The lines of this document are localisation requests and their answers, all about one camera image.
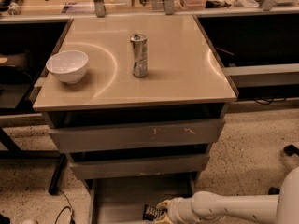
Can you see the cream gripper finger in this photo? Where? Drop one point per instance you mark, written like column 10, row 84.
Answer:
column 163, row 205
column 164, row 219

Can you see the grey metal post left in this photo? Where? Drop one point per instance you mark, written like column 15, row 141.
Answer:
column 99, row 8

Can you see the black rxbar chocolate wrapper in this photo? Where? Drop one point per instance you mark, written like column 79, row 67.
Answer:
column 153, row 213

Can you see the grey drawer cabinet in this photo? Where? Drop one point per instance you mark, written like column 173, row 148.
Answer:
column 184, row 81

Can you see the grey middle drawer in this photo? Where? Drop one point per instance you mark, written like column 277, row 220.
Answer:
column 139, row 167

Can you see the black chair base leg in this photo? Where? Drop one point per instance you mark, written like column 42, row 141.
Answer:
column 289, row 150

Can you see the silver energy drink can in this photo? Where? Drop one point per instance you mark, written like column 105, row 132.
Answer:
column 140, row 51

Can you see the white ceramic bowl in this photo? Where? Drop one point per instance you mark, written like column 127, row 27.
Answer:
column 69, row 66

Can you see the grey open bottom drawer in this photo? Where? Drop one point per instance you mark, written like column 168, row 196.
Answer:
column 121, row 200

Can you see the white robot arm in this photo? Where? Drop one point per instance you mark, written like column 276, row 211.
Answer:
column 207, row 207

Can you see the grey top drawer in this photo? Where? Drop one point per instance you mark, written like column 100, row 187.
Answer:
column 138, row 135

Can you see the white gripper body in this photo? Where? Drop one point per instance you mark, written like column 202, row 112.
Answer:
column 175, row 209

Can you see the black table leg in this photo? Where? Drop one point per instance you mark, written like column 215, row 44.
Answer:
column 58, row 171

